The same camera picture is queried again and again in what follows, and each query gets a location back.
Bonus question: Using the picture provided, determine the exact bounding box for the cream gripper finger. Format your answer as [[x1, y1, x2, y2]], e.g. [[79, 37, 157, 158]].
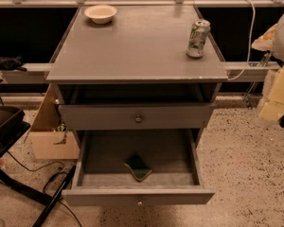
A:
[[259, 67, 284, 121]]

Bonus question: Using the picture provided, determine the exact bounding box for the green yellow sponge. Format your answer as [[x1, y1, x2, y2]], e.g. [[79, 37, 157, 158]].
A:
[[124, 155, 151, 183]]

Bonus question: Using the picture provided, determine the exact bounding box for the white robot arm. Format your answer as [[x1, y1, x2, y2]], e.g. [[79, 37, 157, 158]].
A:
[[259, 14, 284, 121]]

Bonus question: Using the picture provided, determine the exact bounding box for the grey closed top drawer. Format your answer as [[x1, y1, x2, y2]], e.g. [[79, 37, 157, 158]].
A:
[[59, 103, 214, 131]]

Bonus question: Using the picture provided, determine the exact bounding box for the grey open middle drawer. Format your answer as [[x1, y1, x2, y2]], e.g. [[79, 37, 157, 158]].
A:
[[62, 130, 215, 206]]

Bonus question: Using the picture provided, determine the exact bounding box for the grey wooden drawer cabinet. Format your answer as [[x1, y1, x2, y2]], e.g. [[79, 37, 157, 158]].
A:
[[44, 4, 229, 149]]

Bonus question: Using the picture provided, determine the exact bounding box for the green white soda can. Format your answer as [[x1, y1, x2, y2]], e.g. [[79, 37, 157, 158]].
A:
[[186, 19, 210, 58]]

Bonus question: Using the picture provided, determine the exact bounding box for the white ceramic bowl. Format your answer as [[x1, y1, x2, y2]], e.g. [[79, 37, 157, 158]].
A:
[[84, 5, 117, 25]]

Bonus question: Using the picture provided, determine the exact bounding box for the green item in box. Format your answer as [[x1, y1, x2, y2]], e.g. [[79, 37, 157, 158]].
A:
[[56, 123, 68, 131]]

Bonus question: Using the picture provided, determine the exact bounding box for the cardboard box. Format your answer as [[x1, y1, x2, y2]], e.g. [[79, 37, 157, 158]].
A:
[[28, 85, 80, 160]]

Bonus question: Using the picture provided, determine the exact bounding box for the black stand leg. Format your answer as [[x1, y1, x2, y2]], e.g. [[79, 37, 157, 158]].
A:
[[0, 166, 76, 227]]

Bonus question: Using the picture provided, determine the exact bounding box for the black chair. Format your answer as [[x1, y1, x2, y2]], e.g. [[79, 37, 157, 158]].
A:
[[0, 106, 30, 157]]

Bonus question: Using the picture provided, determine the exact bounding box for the metal railing frame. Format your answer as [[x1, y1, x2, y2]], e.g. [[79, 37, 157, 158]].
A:
[[0, 0, 284, 84]]

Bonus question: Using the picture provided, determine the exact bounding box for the white cable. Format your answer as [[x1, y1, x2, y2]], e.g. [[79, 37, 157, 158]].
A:
[[227, 0, 257, 81]]

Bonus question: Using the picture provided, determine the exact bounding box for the black floor cable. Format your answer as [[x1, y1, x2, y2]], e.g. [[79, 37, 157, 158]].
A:
[[6, 149, 83, 227]]

